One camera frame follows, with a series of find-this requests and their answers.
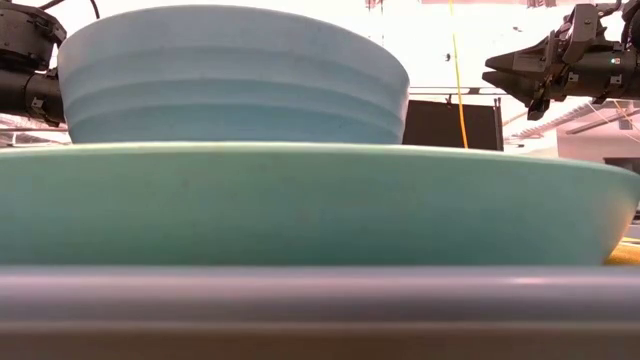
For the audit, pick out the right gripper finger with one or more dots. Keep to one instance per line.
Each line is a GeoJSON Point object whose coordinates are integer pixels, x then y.
{"type": "Point", "coordinates": [525, 57]}
{"type": "Point", "coordinates": [525, 86]}

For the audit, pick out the orange-yellow cloth napkin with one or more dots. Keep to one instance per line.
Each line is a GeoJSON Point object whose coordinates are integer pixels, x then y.
{"type": "Point", "coordinates": [625, 255]}

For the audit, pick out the light blue ribbed bowl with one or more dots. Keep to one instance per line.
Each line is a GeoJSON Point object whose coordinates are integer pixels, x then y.
{"type": "Point", "coordinates": [230, 75]}

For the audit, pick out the teal plate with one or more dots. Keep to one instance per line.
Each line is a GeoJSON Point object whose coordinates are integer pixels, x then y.
{"type": "Point", "coordinates": [300, 210]}

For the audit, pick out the blue-grey plastic tray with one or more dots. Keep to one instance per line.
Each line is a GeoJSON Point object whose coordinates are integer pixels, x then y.
{"type": "Point", "coordinates": [320, 295]}

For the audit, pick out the black partition panel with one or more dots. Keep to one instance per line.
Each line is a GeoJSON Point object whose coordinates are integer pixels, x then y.
{"type": "Point", "coordinates": [435, 125]}

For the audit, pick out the ribbed ceiling duct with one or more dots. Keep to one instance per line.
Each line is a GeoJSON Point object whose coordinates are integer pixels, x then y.
{"type": "Point", "coordinates": [550, 121]}

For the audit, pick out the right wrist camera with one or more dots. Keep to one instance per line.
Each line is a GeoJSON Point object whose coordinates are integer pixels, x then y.
{"type": "Point", "coordinates": [585, 25]}

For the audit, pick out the horizontal overhead rail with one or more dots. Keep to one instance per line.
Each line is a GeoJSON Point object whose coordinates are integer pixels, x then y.
{"type": "Point", "coordinates": [440, 91]}

